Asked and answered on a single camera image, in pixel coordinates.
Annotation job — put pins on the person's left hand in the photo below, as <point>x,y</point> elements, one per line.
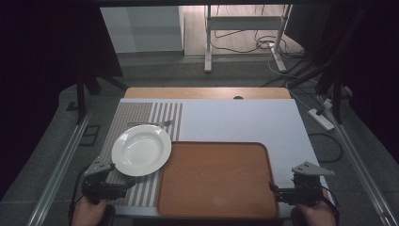
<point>89,213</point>

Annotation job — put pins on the white deep plate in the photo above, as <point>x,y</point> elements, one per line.
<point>141,150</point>

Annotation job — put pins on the white power strip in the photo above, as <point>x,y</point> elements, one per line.
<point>320,120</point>

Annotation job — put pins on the brown wooden tray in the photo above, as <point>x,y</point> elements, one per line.
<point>216,180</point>

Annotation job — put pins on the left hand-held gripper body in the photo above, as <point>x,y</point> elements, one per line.
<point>99,188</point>

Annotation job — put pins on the white board sheet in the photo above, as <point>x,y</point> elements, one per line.
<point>238,121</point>

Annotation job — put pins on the silver fork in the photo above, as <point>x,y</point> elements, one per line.
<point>147,123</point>

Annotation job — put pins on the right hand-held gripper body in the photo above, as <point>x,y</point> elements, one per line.
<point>306,188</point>

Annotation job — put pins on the white metal desk frame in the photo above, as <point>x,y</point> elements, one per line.
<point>241,22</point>

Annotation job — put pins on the black metal stand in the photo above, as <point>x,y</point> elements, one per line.
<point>335,91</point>
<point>82,94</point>

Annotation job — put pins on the person's right hand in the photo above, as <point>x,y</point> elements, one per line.
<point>316,215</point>

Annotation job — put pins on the black curtain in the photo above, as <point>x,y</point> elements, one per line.
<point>40,62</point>
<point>370,62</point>

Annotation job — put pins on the grey striped placemat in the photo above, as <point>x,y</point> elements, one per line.
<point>138,113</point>

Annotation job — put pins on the aluminium floor rail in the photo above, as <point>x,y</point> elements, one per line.
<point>365,171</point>
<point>59,171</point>

